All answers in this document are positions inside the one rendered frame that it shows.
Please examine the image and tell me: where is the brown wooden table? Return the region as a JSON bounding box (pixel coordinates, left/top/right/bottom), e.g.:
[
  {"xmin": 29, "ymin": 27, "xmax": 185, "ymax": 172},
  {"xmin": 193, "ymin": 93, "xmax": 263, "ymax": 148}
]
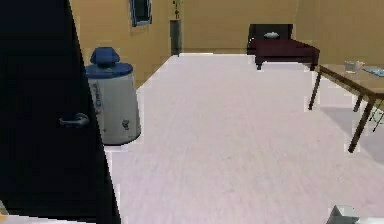
[{"xmin": 307, "ymin": 63, "xmax": 384, "ymax": 154}]

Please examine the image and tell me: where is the black wire chair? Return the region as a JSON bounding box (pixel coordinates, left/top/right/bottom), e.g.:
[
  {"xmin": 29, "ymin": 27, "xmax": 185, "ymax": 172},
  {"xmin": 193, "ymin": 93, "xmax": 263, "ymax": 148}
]
[{"xmin": 368, "ymin": 99, "xmax": 384, "ymax": 133}]

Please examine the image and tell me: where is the black room door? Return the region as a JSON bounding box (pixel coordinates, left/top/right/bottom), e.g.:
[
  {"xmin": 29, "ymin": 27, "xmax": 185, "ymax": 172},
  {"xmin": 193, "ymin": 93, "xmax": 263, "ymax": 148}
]
[{"xmin": 0, "ymin": 0, "xmax": 122, "ymax": 224}]

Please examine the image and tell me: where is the grey door handle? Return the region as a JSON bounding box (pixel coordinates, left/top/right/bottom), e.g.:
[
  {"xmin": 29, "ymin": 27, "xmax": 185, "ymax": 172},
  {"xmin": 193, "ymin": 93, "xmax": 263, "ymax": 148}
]
[{"xmin": 58, "ymin": 112, "xmax": 91, "ymax": 129}]

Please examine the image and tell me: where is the blue framed window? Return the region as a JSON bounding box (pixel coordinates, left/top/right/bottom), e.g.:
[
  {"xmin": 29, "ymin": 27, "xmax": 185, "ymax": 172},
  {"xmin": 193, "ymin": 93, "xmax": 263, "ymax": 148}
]
[{"xmin": 129, "ymin": 0, "xmax": 154, "ymax": 28}]

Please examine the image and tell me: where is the pale blue cloth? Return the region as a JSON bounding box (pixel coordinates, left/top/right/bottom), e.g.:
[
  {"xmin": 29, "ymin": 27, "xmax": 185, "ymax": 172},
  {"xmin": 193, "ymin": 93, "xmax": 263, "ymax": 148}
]
[{"xmin": 362, "ymin": 66, "xmax": 384, "ymax": 78}]

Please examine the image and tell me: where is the grey box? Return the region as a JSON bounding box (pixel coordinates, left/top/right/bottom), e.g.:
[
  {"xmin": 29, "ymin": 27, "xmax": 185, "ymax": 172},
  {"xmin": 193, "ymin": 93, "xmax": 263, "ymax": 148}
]
[{"xmin": 325, "ymin": 204, "xmax": 362, "ymax": 224}]

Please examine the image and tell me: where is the white bin with blue lid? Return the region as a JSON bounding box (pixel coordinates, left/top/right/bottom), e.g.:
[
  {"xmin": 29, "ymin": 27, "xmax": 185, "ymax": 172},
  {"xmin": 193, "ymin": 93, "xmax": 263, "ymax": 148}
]
[{"xmin": 84, "ymin": 46, "xmax": 142, "ymax": 146}]

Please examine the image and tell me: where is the tall grey flowerpot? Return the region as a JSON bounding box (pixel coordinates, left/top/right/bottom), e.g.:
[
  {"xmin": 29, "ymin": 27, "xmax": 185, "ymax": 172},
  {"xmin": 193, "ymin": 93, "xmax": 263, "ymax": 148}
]
[{"xmin": 169, "ymin": 18, "xmax": 183, "ymax": 57}]

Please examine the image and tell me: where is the green house plant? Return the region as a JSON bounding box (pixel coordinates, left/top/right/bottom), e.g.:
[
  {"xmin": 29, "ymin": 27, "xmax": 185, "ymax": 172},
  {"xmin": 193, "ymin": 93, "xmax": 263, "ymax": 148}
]
[{"xmin": 172, "ymin": 0, "xmax": 184, "ymax": 20}]

